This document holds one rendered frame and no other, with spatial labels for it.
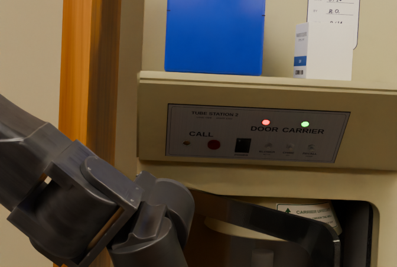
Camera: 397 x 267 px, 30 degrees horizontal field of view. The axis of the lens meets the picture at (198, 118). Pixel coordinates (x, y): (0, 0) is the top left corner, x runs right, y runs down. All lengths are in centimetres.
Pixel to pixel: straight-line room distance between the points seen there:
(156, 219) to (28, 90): 72
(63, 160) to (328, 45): 33
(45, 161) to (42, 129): 3
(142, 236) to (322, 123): 28
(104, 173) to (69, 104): 19
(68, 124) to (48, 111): 53
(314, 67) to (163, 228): 27
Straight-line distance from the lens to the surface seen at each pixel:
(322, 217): 94
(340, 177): 89
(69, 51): 78
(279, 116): 78
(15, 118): 61
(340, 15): 89
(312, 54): 79
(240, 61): 76
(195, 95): 76
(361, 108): 79
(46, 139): 60
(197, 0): 76
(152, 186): 68
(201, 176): 87
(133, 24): 130
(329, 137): 82
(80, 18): 78
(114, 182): 60
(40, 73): 131
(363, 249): 96
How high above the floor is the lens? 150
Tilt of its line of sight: 3 degrees down
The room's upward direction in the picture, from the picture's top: 3 degrees clockwise
